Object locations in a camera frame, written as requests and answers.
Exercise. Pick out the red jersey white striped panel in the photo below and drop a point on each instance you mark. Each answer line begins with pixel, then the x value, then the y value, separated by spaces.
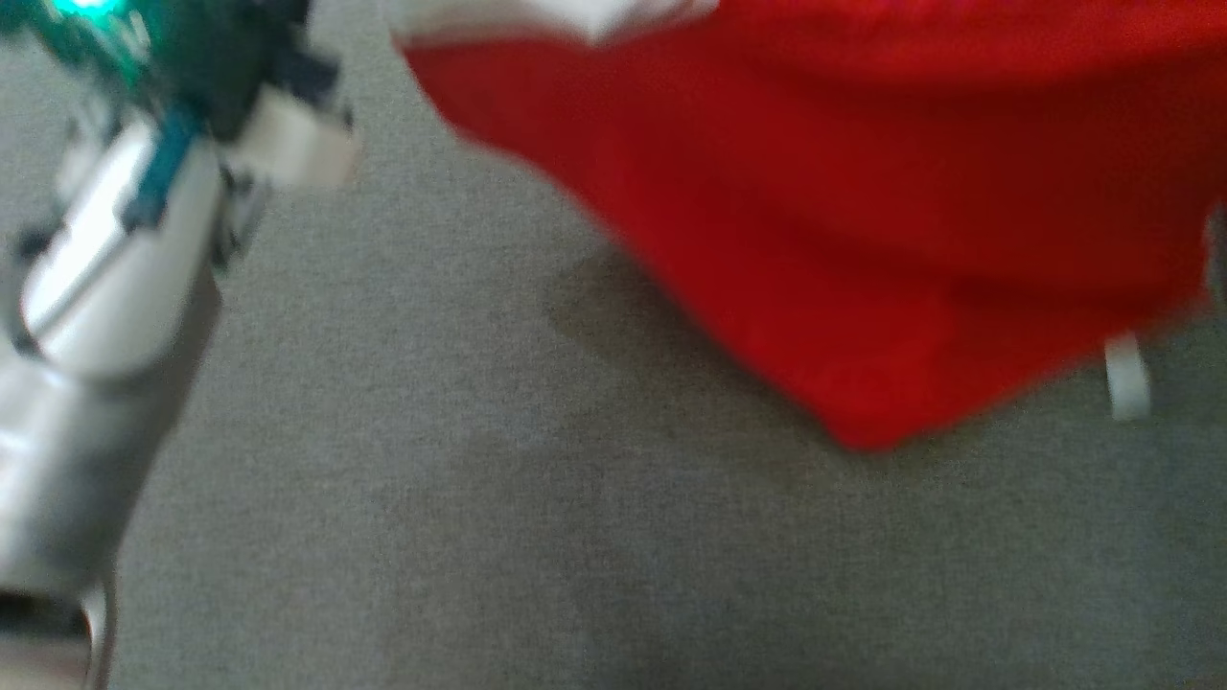
pixel 863 211

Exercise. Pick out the large grey sofa seat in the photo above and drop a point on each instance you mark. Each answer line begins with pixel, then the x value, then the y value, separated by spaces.
pixel 479 479

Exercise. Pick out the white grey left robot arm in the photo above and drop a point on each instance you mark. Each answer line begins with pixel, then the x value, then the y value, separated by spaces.
pixel 105 316

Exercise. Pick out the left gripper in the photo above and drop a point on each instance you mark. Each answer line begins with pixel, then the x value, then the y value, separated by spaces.
pixel 230 67

